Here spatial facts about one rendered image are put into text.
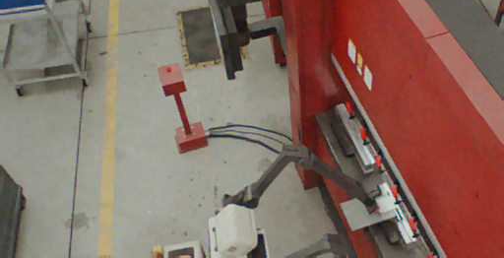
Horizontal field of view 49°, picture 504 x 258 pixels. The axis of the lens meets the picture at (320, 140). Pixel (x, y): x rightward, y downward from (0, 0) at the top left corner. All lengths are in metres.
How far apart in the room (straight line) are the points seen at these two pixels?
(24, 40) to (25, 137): 0.91
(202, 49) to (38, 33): 1.45
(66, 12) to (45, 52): 0.55
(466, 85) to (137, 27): 4.45
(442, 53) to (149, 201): 3.01
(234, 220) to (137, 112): 2.61
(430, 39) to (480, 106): 0.34
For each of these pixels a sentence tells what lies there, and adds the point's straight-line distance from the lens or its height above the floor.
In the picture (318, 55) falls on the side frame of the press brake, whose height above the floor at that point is 1.39.
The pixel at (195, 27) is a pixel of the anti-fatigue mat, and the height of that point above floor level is 0.01.
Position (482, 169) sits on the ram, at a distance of 1.94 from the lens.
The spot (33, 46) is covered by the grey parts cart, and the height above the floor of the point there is 0.33.
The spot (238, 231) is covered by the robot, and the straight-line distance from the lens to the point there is 2.58.
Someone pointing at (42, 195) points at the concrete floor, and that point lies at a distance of 4.80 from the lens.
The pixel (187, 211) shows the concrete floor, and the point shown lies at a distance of 4.33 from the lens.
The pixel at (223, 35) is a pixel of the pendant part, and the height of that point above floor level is 1.59.
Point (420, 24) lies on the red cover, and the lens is 2.08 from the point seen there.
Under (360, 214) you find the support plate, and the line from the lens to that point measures 3.04.
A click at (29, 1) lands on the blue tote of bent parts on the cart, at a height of 0.92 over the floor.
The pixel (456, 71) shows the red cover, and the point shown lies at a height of 2.30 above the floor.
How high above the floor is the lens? 3.62
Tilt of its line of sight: 52 degrees down
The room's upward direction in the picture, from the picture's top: 1 degrees counter-clockwise
